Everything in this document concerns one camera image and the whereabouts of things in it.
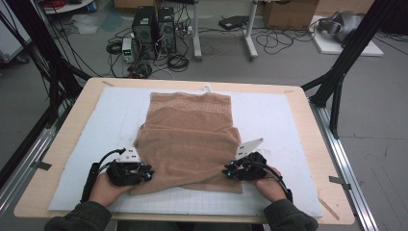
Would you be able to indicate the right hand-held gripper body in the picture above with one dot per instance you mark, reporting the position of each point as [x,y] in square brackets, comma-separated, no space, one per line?
[251,166]

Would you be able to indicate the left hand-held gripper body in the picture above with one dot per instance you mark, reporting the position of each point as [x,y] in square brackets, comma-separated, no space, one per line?
[123,173]

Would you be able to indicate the beige towel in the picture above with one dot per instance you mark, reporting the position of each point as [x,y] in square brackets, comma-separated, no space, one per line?
[189,138]

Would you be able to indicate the person's left hand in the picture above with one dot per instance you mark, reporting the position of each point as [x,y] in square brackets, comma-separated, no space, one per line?
[104,192]

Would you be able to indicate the person's right hand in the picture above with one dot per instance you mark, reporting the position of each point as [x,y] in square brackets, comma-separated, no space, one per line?
[272,189]

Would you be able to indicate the white cutting mat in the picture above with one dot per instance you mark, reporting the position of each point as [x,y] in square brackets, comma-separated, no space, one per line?
[275,122]

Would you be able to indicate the grey tape piece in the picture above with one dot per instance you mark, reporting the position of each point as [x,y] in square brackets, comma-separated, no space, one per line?
[43,165]
[339,181]

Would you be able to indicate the thin wooden stick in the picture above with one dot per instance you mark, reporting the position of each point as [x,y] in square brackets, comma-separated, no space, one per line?
[328,208]

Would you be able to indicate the grey bench power supply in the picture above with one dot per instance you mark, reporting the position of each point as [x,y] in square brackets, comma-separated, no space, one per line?
[127,49]

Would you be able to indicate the white desk leg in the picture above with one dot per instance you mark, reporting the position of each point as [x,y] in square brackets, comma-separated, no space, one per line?
[250,32]
[197,32]

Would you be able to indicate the large black computer tower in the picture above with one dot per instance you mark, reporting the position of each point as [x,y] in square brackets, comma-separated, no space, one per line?
[144,29]

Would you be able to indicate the small black computer tower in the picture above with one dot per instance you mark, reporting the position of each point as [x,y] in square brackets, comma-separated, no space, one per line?
[166,29]

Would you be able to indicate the flat black box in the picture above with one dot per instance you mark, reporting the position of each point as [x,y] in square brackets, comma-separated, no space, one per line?
[232,21]

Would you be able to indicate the white floor panel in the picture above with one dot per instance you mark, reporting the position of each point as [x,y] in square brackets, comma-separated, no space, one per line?
[333,48]

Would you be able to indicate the large cardboard box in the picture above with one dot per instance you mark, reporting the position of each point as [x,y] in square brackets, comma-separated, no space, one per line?
[288,14]

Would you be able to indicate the small cardboard box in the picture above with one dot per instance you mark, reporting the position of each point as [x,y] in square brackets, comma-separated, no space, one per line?
[133,3]

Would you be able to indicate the grey rounded device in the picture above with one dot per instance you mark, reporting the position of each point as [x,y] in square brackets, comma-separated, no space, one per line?
[344,24]

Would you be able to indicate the aluminium rail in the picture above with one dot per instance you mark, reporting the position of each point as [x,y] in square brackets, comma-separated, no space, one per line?
[346,166]
[22,163]

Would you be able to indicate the black metal frame stand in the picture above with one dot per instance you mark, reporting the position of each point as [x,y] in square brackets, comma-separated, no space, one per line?
[41,41]
[359,41]

